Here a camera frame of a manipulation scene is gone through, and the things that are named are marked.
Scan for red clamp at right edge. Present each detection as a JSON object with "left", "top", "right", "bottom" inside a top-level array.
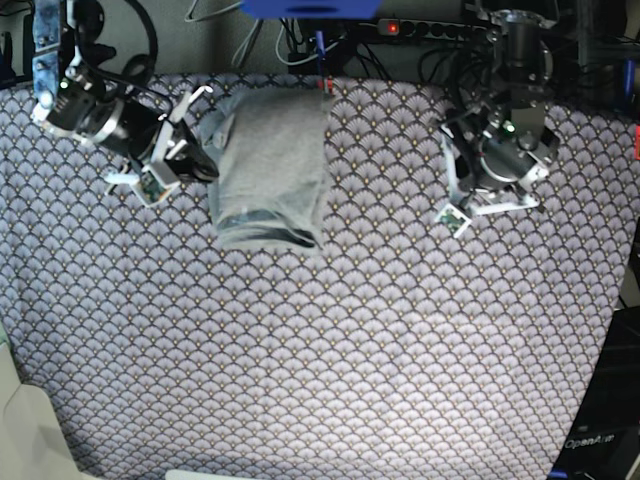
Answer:
[{"left": 634, "top": 125, "right": 640, "bottom": 160}]

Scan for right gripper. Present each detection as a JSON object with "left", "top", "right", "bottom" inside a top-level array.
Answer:
[{"left": 42, "top": 79, "right": 219, "bottom": 183}]

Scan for black OpenArm box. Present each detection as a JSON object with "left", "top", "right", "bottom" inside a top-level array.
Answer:
[{"left": 562, "top": 307, "right": 639, "bottom": 479}]

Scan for blue post at right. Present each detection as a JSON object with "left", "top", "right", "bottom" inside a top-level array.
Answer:
[{"left": 616, "top": 59, "right": 638, "bottom": 116}]

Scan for grey T-shirt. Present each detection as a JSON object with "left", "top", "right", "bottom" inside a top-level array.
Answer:
[{"left": 198, "top": 88, "right": 332, "bottom": 253}]

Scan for blue camera mount bracket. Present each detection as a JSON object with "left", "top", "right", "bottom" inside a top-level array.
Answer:
[{"left": 241, "top": 0, "right": 381, "bottom": 20}]

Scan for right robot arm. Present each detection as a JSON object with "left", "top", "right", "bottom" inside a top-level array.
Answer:
[{"left": 32, "top": 1, "right": 218, "bottom": 184}]

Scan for white plastic bin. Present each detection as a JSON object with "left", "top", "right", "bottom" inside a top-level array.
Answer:
[{"left": 1, "top": 332, "right": 83, "bottom": 479}]

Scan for black power strip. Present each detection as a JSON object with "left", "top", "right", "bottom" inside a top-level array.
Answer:
[{"left": 374, "top": 18, "right": 485, "bottom": 42}]

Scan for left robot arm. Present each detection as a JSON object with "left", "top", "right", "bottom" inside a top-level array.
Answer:
[{"left": 442, "top": 1, "right": 559, "bottom": 195}]

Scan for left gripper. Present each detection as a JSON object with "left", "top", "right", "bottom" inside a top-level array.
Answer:
[{"left": 459, "top": 109, "right": 559, "bottom": 193}]

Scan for fan-patterned tablecloth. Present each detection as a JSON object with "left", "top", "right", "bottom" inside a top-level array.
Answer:
[{"left": 1, "top": 80, "right": 639, "bottom": 479}]

